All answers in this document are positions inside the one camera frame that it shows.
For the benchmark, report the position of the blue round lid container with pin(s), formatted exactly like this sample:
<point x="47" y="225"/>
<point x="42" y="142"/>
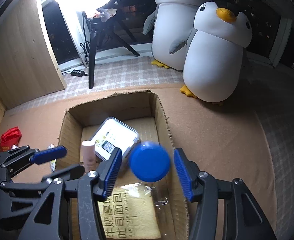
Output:
<point x="149" y="162"/>

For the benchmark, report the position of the packaged toast bread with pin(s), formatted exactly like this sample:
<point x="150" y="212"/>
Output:
<point x="129" y="213"/>

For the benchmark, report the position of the small white penguin plush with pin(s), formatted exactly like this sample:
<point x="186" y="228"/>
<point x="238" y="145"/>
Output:
<point x="215" y="52"/>

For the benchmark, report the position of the red cloth pouch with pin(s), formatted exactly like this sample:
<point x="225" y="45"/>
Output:
<point x="10" y="138"/>

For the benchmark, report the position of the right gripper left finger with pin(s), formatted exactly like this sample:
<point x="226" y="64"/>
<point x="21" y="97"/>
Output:
<point x="51" y="218"/>

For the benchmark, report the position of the wooden wardrobe panel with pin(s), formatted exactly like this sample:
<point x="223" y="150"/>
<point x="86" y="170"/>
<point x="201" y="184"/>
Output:
<point x="28" y="67"/>

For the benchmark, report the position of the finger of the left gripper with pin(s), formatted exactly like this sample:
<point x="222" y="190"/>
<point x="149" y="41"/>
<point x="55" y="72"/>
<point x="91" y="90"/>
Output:
<point x="44" y="156"/>

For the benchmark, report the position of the black power strip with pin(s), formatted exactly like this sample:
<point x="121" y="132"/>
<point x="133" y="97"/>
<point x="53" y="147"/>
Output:
<point x="78" y="73"/>

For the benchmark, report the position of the patterned tissue pack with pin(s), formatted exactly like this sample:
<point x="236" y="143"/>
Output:
<point x="52" y="163"/>

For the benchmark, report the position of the large white penguin plush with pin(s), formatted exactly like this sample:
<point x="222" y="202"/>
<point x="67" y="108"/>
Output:
<point x="172" y="25"/>

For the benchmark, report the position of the black tripod stand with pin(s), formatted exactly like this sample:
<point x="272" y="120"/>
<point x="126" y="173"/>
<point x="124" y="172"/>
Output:
<point x="98" y="30"/>

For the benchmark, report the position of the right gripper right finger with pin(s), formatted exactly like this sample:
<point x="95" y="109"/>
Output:
<point x="243" y="216"/>

